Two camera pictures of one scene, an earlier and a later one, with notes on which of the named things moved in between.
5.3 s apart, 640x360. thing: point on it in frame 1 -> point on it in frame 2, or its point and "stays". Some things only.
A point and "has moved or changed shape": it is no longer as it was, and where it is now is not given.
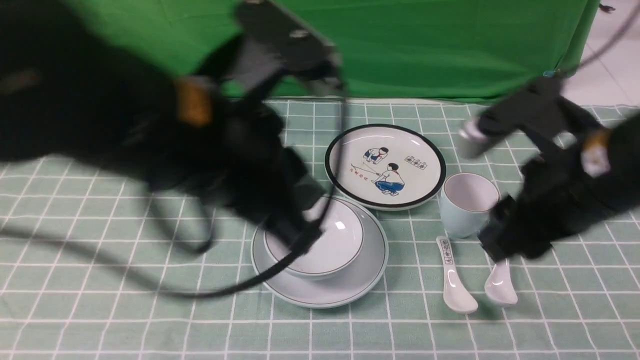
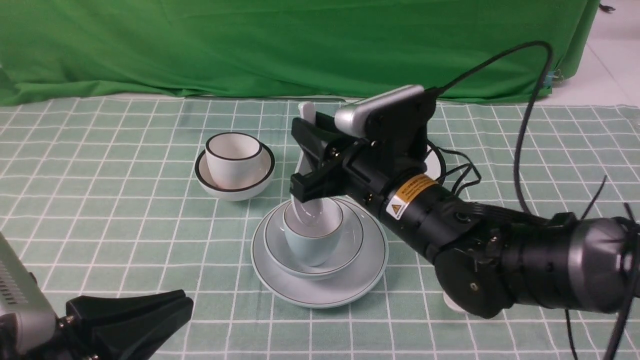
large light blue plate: x=364 y=275 stays
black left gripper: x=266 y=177 -> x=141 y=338
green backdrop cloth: x=388 y=49 stays
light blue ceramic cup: x=466 y=200 has moved or changed shape
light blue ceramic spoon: x=499 y=286 has moved or changed shape
